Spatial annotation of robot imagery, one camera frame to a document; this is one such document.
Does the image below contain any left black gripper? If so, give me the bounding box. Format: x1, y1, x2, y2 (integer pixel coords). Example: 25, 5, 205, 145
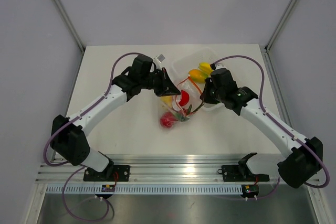
140, 68, 181, 97

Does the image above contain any yellow bell pepper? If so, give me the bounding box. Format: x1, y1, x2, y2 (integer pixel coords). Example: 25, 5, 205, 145
160, 96, 173, 106

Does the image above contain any red apple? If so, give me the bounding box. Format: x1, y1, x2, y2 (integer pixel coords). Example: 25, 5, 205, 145
178, 90, 190, 106

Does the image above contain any clear orange-zip bag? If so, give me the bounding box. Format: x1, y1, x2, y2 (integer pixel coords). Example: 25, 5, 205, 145
157, 76, 204, 130

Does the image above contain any red pomegranate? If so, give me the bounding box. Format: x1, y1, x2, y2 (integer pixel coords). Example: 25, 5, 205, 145
159, 111, 177, 129

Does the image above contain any green spring onion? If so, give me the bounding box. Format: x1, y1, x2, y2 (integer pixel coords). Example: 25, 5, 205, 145
173, 102, 205, 122

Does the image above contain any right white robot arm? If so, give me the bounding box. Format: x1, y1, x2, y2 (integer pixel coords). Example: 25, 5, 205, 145
201, 68, 323, 188

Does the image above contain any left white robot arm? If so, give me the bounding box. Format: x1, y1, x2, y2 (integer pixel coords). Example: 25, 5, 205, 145
46, 52, 180, 181

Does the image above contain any yellow banana bunch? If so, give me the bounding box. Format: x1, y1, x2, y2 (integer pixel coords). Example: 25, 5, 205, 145
198, 62, 214, 75

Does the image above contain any green orange mango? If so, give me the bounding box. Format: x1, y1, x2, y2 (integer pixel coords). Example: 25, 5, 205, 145
188, 69, 208, 83

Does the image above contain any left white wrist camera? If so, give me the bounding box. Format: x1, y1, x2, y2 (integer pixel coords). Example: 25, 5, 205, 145
153, 54, 165, 69

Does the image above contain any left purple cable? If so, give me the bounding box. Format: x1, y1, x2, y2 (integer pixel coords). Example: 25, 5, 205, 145
43, 52, 144, 167

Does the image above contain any aluminium mounting rail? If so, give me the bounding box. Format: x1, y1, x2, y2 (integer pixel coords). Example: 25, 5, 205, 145
35, 154, 320, 184

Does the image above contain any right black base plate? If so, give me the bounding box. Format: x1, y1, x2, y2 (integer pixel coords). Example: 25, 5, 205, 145
217, 165, 270, 182

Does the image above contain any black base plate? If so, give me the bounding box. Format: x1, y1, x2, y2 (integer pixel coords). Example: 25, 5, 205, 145
83, 165, 131, 182
217, 165, 270, 182

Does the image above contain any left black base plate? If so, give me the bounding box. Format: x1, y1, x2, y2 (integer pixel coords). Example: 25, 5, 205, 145
83, 165, 131, 182

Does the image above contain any right aluminium frame post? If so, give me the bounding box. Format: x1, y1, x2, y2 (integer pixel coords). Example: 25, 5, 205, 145
265, 0, 300, 53

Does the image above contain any aluminium frame post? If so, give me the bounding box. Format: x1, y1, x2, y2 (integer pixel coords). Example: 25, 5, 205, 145
265, 0, 300, 53
51, 0, 86, 55

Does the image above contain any white slotted cable duct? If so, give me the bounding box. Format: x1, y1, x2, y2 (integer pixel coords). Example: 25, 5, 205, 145
46, 184, 243, 195

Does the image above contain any left aluminium frame post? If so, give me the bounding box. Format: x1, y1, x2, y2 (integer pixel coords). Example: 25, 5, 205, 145
51, 0, 86, 55

